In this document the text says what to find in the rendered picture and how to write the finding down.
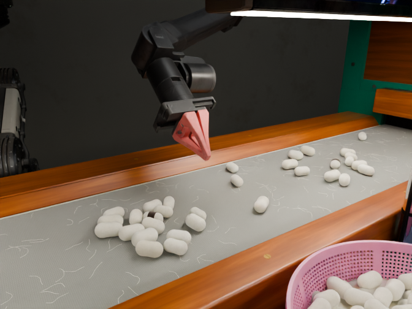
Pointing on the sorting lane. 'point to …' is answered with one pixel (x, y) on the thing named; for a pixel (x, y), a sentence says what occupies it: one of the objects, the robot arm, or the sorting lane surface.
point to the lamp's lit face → (320, 16)
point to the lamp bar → (315, 7)
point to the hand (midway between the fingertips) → (206, 154)
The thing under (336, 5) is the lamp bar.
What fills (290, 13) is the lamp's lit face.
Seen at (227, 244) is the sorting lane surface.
